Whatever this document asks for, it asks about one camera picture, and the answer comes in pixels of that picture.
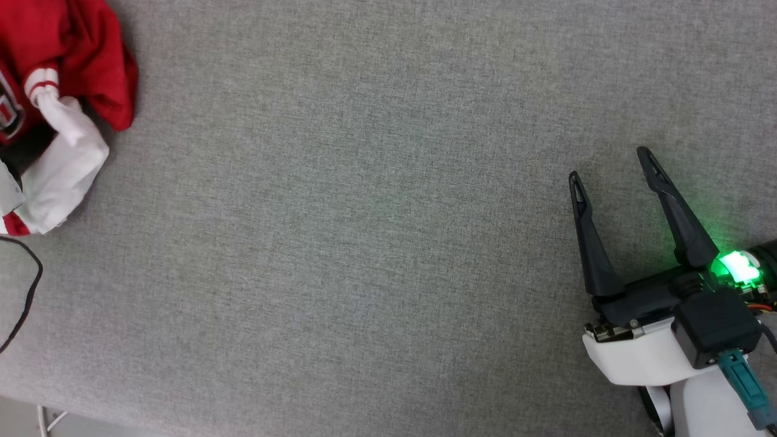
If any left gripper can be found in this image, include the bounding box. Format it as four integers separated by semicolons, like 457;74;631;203
0;159;25;214

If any red white Bulls jersey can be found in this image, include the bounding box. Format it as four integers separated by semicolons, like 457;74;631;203
0;0;139;237

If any teal right camera connector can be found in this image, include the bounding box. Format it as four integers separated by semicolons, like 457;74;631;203
716;349;777;432

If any white cable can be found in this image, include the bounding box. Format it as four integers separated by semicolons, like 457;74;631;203
36;405;69;435

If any grey fabric sofa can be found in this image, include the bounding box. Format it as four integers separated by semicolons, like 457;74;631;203
0;0;777;437

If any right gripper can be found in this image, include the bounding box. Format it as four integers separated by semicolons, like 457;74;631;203
569;147;777;386

